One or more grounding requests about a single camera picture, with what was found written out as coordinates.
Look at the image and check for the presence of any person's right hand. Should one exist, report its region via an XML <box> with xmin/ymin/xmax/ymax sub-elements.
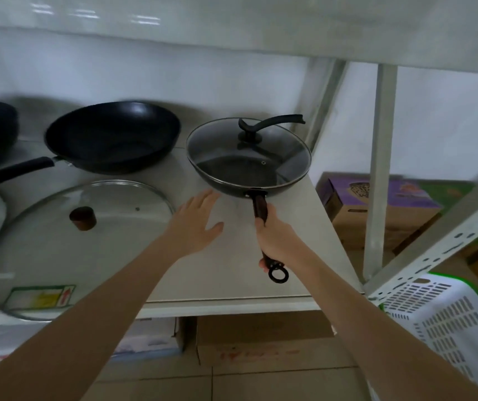
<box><xmin>255</xmin><ymin>203</ymin><xmax>311</xmax><ymax>274</ymax></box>

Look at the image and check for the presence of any person's left hand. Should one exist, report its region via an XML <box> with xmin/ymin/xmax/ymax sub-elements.
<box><xmin>169</xmin><ymin>189</ymin><xmax>225</xmax><ymax>256</ymax></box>

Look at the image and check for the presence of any small black wok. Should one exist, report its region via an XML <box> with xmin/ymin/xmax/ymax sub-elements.
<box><xmin>186</xmin><ymin>118</ymin><xmax>312</xmax><ymax>284</ymax></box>

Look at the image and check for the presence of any person's left forearm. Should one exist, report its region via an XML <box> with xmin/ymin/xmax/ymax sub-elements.
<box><xmin>0</xmin><ymin>236</ymin><xmax>200</xmax><ymax>401</ymax></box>

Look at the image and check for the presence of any person's right forearm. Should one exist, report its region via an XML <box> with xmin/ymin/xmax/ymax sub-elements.
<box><xmin>283</xmin><ymin>250</ymin><xmax>478</xmax><ymax>401</ymax></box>

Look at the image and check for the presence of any brown cardboard box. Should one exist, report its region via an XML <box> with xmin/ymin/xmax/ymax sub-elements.
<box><xmin>196</xmin><ymin>311</ymin><xmax>336</xmax><ymax>366</ymax></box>

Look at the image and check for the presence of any white printed box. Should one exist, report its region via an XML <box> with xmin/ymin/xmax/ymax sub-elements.
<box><xmin>0</xmin><ymin>316</ymin><xmax>185</xmax><ymax>364</ymax></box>

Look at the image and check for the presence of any purple printed cardboard box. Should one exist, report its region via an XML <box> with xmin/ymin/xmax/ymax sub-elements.
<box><xmin>317</xmin><ymin>171</ymin><xmax>448</xmax><ymax>252</ymax></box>

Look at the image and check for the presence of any large glass lid brown knob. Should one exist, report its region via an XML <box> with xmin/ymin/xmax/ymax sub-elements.
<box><xmin>0</xmin><ymin>180</ymin><xmax>176</xmax><ymax>322</ymax></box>

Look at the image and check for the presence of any large black wok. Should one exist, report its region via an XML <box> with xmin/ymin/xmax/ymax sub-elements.
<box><xmin>0</xmin><ymin>101</ymin><xmax>181</xmax><ymax>196</ymax></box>

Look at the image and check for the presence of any white metal shelf rack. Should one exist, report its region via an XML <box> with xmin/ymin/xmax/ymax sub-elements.
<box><xmin>0</xmin><ymin>0</ymin><xmax>478</xmax><ymax>401</ymax></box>

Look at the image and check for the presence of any green cardboard box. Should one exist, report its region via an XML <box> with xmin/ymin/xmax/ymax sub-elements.
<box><xmin>393</xmin><ymin>179</ymin><xmax>478</xmax><ymax>255</ymax></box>

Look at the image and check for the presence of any white plastic basket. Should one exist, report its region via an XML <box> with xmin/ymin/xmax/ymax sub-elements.
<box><xmin>379</xmin><ymin>273</ymin><xmax>478</xmax><ymax>401</ymax></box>

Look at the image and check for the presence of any green plastic basket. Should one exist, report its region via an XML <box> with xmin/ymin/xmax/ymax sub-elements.
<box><xmin>431</xmin><ymin>269</ymin><xmax>478</xmax><ymax>301</ymax></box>

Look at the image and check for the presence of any glass lid with black handle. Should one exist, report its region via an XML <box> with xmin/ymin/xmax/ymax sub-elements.
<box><xmin>186</xmin><ymin>114</ymin><xmax>312</xmax><ymax>186</ymax></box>

